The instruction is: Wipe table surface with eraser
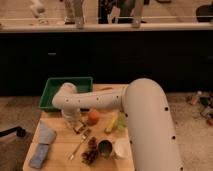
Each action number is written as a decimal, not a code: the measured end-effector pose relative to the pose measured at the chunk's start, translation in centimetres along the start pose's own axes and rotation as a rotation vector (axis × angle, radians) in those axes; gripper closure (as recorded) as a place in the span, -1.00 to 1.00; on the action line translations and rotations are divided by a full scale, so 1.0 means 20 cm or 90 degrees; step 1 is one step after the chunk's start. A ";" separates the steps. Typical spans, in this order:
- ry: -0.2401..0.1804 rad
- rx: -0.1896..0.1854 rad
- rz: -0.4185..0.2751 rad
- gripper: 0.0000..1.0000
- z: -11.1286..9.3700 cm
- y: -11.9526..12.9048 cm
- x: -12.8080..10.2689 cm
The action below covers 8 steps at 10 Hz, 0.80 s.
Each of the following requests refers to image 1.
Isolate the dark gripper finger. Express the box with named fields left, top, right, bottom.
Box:
left=73, top=122, right=86, bottom=134

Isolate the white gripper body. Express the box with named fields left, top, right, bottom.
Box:
left=61, top=109, right=81, bottom=128

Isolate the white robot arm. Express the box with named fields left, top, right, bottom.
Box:
left=52, top=78, right=184, bottom=171

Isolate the orange fruit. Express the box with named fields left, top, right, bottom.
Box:
left=87, top=109, right=100, bottom=125

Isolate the yellow corn cob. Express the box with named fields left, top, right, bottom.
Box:
left=105, top=115, right=118, bottom=134

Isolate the grey folded cloth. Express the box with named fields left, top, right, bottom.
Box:
left=38, top=121, right=57, bottom=145

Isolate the dark grape bunch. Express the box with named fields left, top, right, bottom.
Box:
left=82, top=137, right=99, bottom=165

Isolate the metal cup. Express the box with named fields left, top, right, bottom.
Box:
left=98, top=140, right=113, bottom=158

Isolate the green plastic tray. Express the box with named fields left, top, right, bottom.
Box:
left=39, top=77, right=93, bottom=112

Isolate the black chair part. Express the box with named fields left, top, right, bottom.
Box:
left=0, top=126, right=26, bottom=137

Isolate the clutter on floor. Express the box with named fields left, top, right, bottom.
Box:
left=186, top=91, right=213, bottom=127

